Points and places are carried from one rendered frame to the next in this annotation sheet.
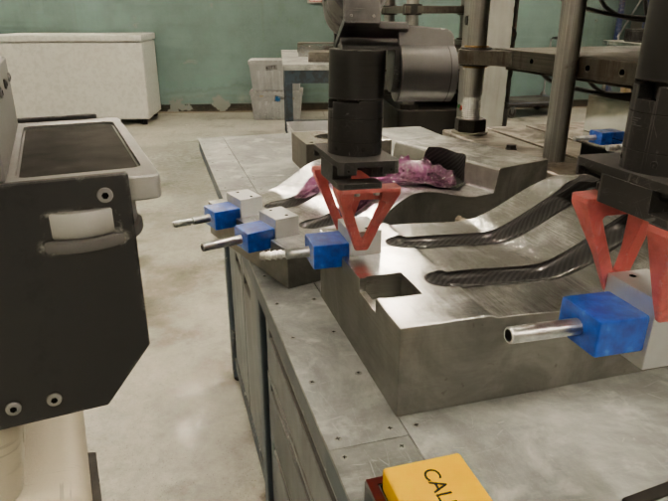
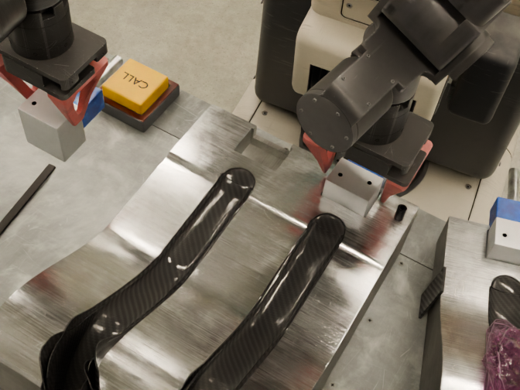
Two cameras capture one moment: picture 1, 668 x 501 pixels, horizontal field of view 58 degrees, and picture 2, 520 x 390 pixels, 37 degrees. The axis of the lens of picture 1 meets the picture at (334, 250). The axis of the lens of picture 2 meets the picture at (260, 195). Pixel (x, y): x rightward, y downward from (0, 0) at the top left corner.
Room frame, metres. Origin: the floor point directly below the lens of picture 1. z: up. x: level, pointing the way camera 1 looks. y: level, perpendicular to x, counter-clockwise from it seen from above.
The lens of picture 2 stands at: (0.89, -0.47, 1.54)
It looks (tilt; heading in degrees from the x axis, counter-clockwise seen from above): 53 degrees down; 131
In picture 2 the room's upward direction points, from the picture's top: 8 degrees clockwise
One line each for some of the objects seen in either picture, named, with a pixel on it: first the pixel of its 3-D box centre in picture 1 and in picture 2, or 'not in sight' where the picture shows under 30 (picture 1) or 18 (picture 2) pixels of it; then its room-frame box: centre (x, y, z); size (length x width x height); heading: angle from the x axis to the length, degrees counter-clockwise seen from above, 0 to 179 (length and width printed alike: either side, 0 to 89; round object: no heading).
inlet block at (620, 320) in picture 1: (589, 324); (81, 96); (0.38, -0.18, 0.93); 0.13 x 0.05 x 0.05; 106
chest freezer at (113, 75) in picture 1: (83, 78); not in sight; (6.95, 2.79, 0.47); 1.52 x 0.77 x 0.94; 95
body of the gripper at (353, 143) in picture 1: (354, 133); (377, 108); (0.63, -0.02, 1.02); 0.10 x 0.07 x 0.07; 16
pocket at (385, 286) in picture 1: (389, 302); (263, 158); (0.53, -0.05, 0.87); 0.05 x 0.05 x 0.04; 16
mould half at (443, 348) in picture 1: (559, 263); (184, 336); (0.64, -0.26, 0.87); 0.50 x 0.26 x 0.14; 106
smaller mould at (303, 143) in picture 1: (340, 150); not in sight; (1.41, -0.01, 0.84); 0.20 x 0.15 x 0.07; 106
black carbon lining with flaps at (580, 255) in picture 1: (547, 221); (203, 305); (0.64, -0.24, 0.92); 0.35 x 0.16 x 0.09; 106
